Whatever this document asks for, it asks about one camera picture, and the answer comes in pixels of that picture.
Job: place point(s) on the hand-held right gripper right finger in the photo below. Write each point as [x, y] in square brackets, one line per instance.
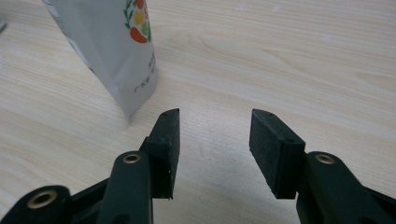
[274, 149]

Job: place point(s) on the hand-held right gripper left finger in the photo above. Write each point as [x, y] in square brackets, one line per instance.
[162, 146]

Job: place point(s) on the white and blue pouch bag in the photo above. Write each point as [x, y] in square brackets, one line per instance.
[102, 46]

